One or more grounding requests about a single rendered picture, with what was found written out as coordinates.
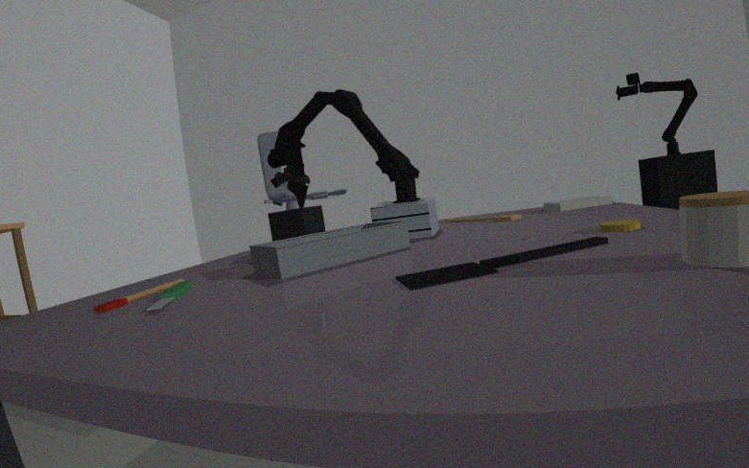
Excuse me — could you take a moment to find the white canister with wooden lid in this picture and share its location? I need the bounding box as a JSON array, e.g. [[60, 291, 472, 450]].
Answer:
[[679, 190, 749, 269]]

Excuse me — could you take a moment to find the yellow flat disc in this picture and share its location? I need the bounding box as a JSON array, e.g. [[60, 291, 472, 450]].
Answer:
[[599, 220, 641, 232]]

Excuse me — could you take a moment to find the tan wooden spatula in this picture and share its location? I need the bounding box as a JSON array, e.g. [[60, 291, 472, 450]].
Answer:
[[445, 215, 522, 222]]

